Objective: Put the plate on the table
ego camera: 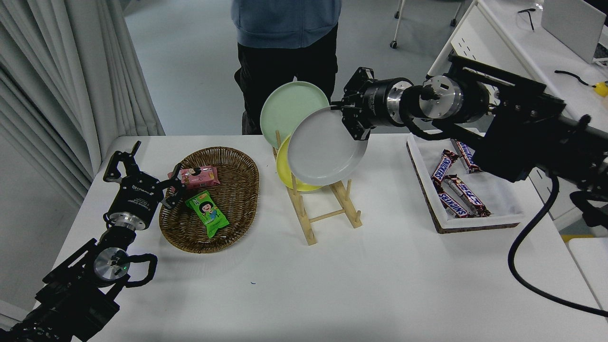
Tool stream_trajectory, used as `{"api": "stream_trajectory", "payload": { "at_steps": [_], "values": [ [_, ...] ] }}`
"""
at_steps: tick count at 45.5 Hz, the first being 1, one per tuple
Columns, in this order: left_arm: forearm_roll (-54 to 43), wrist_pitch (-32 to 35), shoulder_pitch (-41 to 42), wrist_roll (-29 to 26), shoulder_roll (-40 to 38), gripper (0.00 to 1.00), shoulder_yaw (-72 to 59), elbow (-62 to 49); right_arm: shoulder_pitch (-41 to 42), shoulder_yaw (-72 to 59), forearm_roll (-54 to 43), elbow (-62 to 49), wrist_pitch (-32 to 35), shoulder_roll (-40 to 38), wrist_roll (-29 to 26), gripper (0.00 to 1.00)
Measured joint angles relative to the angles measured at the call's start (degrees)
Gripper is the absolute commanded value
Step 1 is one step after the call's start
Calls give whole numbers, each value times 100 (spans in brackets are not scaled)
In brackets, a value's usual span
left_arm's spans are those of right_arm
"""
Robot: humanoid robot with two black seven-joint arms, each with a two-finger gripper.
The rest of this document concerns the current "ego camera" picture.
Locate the white pleated curtain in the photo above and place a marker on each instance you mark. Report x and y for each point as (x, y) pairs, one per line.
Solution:
(57, 71)

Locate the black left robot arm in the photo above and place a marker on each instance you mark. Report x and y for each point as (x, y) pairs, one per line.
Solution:
(71, 289)

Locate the grey round plate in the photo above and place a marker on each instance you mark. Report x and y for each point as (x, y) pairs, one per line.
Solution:
(325, 147)

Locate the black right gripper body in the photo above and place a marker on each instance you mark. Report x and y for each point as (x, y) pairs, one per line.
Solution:
(379, 102)

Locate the silver laptop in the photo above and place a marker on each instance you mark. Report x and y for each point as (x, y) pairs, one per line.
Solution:
(570, 26)

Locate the pink snack packet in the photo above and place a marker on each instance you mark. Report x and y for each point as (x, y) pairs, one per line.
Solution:
(202, 176)

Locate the black glasses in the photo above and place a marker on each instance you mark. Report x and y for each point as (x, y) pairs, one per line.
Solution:
(528, 18)

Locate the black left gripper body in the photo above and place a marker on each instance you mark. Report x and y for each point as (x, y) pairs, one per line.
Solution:
(135, 197)

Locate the brown Snickers bar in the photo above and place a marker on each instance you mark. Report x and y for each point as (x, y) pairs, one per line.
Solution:
(468, 195)
(468, 159)
(449, 203)
(444, 166)

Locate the white desk with slotted panel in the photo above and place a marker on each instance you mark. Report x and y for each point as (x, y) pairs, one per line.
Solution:
(536, 42)

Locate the person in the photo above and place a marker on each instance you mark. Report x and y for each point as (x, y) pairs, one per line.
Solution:
(285, 47)

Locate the pale green round plate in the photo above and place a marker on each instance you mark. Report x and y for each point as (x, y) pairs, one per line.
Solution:
(285, 111)

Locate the brown oval wicker basket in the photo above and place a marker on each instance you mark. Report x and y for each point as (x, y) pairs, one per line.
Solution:
(237, 199)

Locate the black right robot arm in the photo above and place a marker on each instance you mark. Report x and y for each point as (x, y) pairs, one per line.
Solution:
(522, 128)

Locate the white tray with cork base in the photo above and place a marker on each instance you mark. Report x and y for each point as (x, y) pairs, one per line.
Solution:
(498, 204)

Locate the yellow round plate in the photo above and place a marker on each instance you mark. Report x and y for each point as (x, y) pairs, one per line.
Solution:
(285, 166)

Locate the wooden plate rack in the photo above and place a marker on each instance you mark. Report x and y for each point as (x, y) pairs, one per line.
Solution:
(327, 216)

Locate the white side table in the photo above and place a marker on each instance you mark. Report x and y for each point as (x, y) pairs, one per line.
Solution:
(591, 266)

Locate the green snack packet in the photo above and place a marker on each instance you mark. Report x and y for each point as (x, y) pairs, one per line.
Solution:
(207, 212)

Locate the small yellow object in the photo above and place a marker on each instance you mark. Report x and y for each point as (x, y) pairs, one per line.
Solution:
(601, 89)

